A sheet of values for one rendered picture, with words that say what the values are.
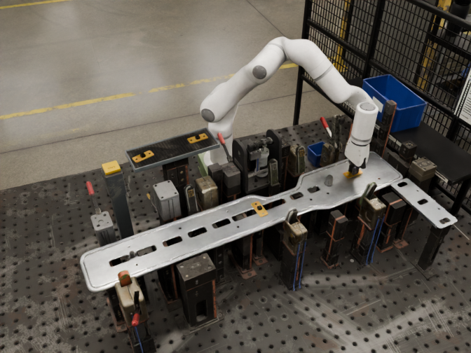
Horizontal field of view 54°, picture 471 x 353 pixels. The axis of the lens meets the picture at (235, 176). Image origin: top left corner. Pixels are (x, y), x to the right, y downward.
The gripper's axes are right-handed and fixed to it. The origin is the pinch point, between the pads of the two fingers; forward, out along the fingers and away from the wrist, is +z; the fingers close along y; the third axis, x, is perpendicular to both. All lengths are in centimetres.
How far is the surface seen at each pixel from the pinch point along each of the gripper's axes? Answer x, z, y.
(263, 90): 89, 103, -228
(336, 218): -21.5, 4.7, 17.7
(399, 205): 7.3, 5.6, 22.7
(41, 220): -129, 34, -67
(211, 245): -72, 4, 8
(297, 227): -40.8, -0.6, 18.5
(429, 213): 12.9, 3.6, 33.1
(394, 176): 16.2, 3.5, 9.0
